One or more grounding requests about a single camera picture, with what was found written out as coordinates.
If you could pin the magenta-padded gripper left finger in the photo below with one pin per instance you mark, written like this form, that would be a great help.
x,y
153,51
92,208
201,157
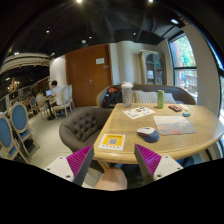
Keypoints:
x,y
78,161

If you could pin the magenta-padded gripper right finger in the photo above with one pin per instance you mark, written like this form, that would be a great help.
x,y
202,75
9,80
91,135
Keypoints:
x,y
150,160

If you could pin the white and blue computer mouse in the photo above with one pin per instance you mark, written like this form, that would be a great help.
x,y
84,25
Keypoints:
x,y
148,134

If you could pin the grey tufted armchair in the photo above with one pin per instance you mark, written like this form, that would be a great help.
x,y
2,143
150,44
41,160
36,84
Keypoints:
x,y
81,128

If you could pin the pink stool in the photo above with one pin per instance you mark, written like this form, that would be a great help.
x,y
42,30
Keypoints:
x,y
111,180

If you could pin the yellow code card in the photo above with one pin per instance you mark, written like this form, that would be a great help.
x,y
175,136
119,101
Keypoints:
x,y
112,141

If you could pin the white sticker sheet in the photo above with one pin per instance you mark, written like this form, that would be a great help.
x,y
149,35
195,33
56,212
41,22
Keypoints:
x,y
138,112

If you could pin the black and red flat box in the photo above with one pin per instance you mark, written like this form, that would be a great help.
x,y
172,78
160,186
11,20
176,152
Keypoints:
x,y
175,108

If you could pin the small teal pack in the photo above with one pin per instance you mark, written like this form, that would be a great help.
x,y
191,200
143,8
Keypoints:
x,y
186,114

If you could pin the green drink can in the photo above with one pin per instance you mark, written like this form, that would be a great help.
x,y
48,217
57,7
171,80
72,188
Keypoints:
x,y
160,99

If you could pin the white tube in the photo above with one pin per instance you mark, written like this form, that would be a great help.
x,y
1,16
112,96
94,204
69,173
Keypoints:
x,y
184,107

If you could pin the striped cushion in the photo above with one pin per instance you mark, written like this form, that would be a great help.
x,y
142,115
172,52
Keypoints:
x,y
169,98
145,97

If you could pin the white dining chair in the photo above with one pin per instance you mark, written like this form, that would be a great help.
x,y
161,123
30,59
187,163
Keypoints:
x,y
66,98

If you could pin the clear shaker bottle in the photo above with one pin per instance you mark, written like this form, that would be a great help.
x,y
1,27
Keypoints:
x,y
127,96

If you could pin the person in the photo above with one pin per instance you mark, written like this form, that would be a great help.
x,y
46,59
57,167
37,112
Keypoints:
x,y
57,93

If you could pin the blue upholstered chair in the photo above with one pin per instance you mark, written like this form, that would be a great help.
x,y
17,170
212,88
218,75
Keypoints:
x,y
19,118
5,133

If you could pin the grey curved sofa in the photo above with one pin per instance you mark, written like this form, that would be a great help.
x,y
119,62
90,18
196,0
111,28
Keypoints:
x,y
181,93

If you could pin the laptop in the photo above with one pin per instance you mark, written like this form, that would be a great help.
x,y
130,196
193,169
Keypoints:
x,y
49,93

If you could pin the brown wooden door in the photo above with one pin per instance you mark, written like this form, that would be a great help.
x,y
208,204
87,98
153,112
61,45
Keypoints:
x,y
83,80

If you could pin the glass-front cabinet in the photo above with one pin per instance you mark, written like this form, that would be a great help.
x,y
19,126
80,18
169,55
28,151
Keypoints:
x,y
153,68

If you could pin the tall side window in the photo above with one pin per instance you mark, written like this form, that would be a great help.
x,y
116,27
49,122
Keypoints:
x,y
221,100

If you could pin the gold chandelier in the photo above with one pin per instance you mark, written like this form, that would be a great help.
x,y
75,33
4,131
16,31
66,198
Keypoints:
x,y
13,86

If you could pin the black-framed window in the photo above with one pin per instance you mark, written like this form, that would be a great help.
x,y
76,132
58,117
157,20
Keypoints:
x,y
185,66

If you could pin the white door sign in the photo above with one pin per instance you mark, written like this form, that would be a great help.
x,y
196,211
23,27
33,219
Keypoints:
x,y
100,61

